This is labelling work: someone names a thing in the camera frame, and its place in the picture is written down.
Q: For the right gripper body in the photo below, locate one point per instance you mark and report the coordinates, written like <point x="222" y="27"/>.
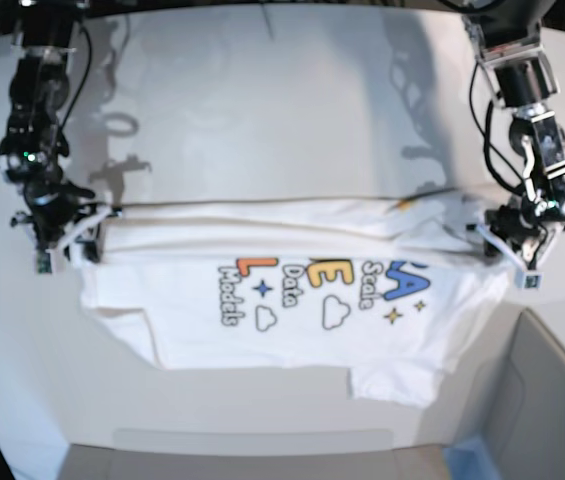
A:
<point x="71" y="231"/>

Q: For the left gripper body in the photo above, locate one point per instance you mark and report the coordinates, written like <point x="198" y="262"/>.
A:
<point x="526" y="244"/>

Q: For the white printed t-shirt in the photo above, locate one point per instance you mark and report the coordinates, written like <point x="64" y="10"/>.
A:
<point x="393" y="292"/>

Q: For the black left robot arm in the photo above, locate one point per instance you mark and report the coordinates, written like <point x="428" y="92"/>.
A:
<point x="508" y="49"/>

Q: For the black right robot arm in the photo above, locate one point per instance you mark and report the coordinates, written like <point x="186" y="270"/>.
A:
<point x="41" y="102"/>

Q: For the grey partition panel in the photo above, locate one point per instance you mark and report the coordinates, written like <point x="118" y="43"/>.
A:
<point x="501" y="414"/>

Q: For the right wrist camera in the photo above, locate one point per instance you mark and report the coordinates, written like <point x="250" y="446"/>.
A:
<point x="44" y="262"/>

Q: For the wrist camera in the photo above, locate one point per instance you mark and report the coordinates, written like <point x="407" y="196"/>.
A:
<point x="528" y="280"/>
<point x="44" y="262"/>

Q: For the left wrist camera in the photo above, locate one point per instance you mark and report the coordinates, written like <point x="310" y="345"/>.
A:
<point x="528" y="280"/>

